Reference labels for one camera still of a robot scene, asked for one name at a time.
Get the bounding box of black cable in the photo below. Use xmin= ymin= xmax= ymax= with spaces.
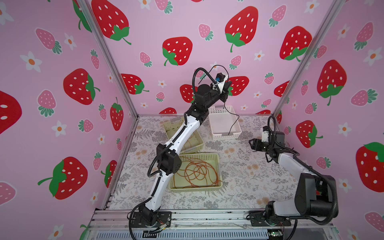
xmin=206 ymin=64 xmax=241 ymax=136

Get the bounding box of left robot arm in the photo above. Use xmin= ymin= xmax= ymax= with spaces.
xmin=132 ymin=68 xmax=232 ymax=226

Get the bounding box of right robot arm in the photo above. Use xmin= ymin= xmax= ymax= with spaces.
xmin=249 ymin=116 xmax=339 ymax=226

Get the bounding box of white plastic basket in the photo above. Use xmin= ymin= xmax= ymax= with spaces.
xmin=209 ymin=106 xmax=242 ymax=140

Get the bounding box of large green basket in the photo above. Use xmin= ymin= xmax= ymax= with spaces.
xmin=169 ymin=153 xmax=224 ymax=192

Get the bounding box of small green basket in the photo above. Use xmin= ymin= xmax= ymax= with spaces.
xmin=163 ymin=118 xmax=204 ymax=154

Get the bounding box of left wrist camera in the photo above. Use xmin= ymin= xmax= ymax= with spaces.
xmin=213 ymin=73 xmax=228 ymax=94

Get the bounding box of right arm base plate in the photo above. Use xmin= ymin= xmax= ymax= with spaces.
xmin=246 ymin=211 xmax=292 ymax=227

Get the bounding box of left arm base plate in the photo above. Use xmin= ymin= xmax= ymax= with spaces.
xmin=130 ymin=211 xmax=172 ymax=228

